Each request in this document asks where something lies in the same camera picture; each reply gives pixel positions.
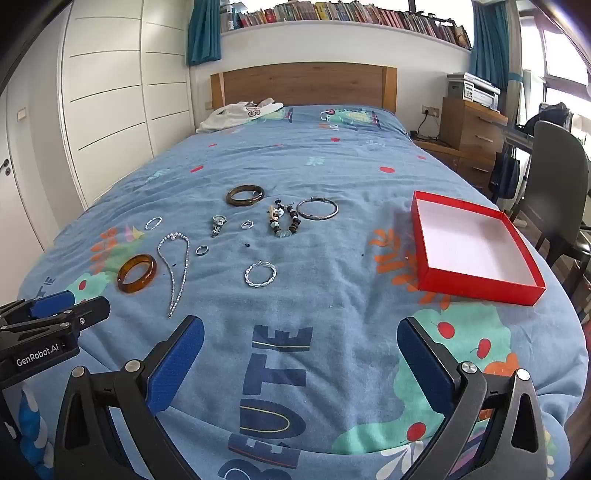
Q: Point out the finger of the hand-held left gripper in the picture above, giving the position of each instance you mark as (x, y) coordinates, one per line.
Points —
(87, 314)
(53, 303)

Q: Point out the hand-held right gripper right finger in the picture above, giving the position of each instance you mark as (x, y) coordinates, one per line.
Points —
(425, 364)

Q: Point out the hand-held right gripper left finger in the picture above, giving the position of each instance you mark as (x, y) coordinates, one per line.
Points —
(178, 364)

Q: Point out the amber bangle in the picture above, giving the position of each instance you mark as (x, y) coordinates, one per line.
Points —
(123, 282)

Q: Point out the red cardboard box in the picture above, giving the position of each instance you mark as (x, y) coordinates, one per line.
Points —
(471, 249)

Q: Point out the thin silver bangle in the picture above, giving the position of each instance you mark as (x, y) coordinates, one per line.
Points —
(316, 199)

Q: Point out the small silver hoop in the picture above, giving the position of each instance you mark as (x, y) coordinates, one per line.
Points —
(147, 225)

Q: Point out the white door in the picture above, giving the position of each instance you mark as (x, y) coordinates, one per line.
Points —
(27, 184)

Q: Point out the silver wristwatch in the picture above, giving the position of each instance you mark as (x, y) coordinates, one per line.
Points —
(217, 226)

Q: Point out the dark brown bangle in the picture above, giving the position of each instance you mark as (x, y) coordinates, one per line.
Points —
(245, 204)

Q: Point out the dark hanging bag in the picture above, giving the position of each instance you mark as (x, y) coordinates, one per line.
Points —
(504, 175)

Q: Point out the low wooden nightstand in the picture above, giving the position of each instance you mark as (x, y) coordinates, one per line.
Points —
(438, 150)

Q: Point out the white wardrobe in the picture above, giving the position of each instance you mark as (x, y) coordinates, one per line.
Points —
(115, 92)

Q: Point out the grey chair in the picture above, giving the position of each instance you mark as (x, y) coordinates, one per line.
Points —
(554, 184)

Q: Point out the wooden dresser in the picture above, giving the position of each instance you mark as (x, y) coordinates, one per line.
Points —
(466, 134)

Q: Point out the white garment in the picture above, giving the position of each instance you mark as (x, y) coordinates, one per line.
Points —
(226, 117)

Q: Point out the grey desk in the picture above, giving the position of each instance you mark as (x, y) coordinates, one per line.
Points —
(519, 138)

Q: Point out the white printer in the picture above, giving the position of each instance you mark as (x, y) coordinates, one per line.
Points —
(475, 90)

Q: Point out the black bag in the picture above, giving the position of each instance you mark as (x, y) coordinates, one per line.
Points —
(551, 115)

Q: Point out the teal curtain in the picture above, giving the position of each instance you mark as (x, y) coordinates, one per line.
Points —
(489, 50)
(203, 32)

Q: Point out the wooden headboard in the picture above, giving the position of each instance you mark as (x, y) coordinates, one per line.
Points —
(304, 83)

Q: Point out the window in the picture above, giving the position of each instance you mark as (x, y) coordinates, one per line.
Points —
(563, 55)

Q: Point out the row of books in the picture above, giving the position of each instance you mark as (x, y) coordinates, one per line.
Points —
(351, 11)

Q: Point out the wall outlet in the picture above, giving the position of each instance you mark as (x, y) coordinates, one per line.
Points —
(431, 110)

